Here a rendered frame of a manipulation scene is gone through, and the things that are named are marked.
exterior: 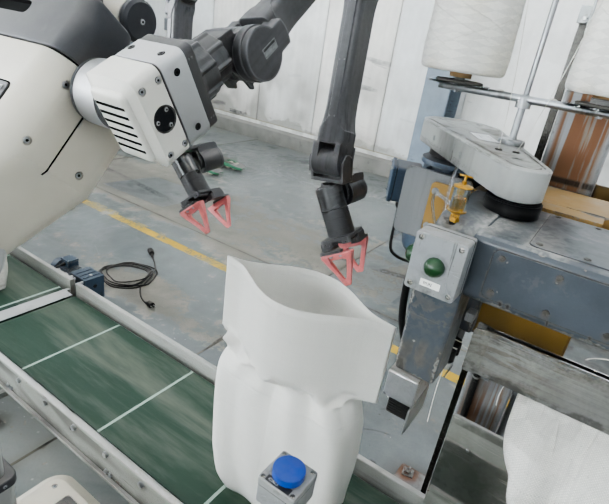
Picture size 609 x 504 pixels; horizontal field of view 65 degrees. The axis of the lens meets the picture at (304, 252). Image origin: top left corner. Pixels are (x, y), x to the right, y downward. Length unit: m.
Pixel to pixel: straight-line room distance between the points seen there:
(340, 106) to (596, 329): 0.58
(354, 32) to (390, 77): 5.43
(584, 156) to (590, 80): 0.26
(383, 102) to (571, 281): 5.85
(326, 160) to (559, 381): 0.58
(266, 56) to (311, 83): 6.23
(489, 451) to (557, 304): 0.70
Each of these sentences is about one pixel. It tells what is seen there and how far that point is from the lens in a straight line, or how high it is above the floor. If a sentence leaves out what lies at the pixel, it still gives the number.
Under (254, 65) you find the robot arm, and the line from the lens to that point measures 0.74.
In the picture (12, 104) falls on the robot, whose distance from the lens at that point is 0.75.
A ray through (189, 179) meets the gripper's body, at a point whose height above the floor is 1.19.
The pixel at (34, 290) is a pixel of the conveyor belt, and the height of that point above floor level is 0.38.
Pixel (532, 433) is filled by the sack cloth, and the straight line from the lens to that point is 1.03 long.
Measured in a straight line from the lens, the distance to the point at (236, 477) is 1.45.
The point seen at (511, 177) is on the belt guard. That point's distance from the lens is 0.82.
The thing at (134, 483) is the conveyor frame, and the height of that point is 0.35.
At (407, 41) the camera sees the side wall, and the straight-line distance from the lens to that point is 6.36.
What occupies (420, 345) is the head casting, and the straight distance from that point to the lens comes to 0.82.
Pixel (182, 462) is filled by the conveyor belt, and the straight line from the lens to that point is 1.57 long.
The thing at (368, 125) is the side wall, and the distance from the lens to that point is 6.56.
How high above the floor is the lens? 1.56
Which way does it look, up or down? 24 degrees down
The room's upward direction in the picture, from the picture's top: 9 degrees clockwise
